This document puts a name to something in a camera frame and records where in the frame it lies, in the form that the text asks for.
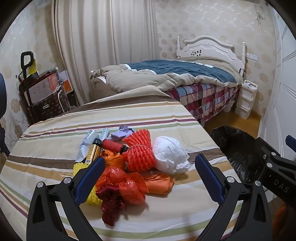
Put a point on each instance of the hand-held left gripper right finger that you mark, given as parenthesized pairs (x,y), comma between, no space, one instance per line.
(209,178)

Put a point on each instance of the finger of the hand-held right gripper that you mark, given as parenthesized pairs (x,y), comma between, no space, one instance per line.
(291,140)
(277,176)

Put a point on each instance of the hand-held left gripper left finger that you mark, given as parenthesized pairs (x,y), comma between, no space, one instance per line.
(90,178)

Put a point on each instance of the yellow foam fruit net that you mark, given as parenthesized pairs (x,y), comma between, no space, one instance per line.
(93,197)

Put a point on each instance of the gold and black bottle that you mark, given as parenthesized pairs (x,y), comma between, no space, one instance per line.
(92,151)

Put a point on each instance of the dark red plastic bag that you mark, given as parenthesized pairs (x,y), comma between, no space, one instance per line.
(111,206)

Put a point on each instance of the silver stick sachet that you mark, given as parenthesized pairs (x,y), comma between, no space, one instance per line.
(84,143)
(104,133)

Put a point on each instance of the red cylindrical bottle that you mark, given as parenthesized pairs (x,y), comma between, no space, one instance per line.
(112,145)

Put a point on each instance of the trash bin with black liner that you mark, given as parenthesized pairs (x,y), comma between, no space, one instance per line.
(238,150)

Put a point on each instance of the red-orange translucent plastic bag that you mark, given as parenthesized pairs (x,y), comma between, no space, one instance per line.
(129,187)

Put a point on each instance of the white plastic bag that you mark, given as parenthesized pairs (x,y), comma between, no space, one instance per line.
(170,153)

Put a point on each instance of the orange packet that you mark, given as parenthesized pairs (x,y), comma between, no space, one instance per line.
(159,184)

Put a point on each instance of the orange-red foam fruit net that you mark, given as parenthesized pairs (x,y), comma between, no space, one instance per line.
(138,157)

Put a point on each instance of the lilac cloth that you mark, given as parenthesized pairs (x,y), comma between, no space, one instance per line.
(121,134)

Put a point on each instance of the white wardrobe door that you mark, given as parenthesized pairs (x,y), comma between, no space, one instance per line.
(283,88)

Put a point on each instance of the striped tablecloth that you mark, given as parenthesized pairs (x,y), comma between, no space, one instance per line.
(57,129)

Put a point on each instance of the white plastic drawer unit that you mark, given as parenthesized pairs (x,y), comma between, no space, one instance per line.
(246,102)

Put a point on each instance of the plaid bed sheet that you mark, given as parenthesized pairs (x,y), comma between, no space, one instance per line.
(203,99)

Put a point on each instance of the dark patterned storage box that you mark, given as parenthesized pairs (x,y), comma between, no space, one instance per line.
(48,106)

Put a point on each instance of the orange printed cardboard box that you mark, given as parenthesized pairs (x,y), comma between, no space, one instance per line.
(41,89)

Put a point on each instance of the white and orange box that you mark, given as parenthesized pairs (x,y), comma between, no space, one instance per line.
(63,77)

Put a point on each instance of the beige and blue quilt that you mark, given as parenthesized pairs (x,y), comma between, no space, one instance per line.
(175,71)

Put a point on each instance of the white bed headboard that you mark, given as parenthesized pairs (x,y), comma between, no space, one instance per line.
(208,49)

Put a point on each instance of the cream pleated curtain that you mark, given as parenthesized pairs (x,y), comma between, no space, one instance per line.
(97,46)

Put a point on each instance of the white wall switch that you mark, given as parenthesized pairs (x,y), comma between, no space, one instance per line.
(252,56)

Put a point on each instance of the bow wall ornament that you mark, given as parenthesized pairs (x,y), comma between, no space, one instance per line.
(260,15)

